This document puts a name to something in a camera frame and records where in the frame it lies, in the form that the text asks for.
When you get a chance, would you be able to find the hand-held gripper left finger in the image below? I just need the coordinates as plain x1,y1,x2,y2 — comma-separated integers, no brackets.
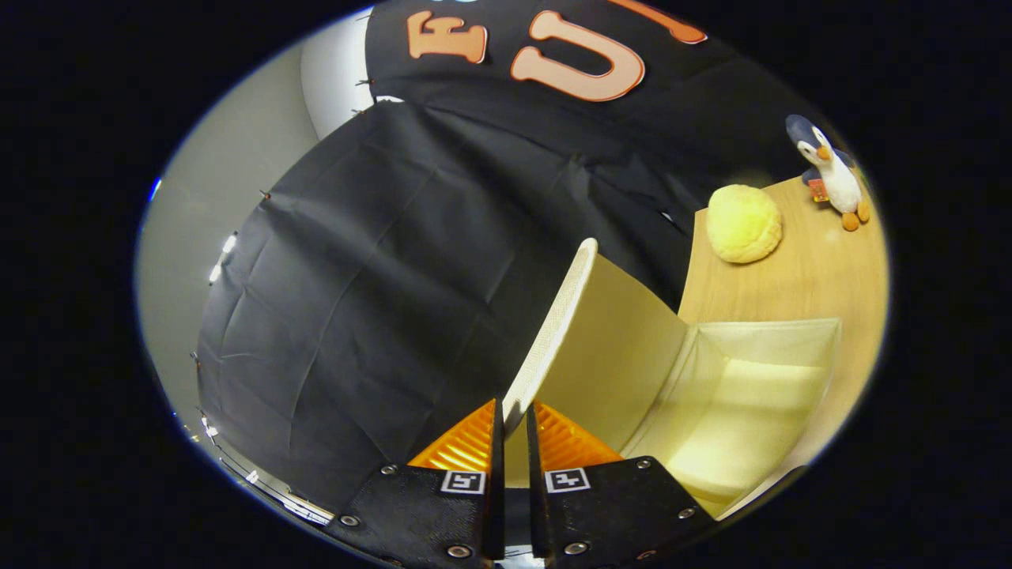
326,398,507,569

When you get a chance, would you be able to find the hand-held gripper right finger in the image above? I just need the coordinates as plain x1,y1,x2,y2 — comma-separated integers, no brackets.
526,401,719,569

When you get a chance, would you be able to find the cream fabric storage box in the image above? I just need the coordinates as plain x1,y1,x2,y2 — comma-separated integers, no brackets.
502,237,843,518

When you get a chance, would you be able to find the shiny metal strip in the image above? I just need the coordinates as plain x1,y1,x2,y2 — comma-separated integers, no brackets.
199,415,334,526

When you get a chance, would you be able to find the yellow round bun plush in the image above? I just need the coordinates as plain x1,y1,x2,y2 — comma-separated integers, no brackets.
706,184,784,264

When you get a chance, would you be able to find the blue white penguin plush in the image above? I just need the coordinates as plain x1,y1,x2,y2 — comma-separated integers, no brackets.
785,115,870,232

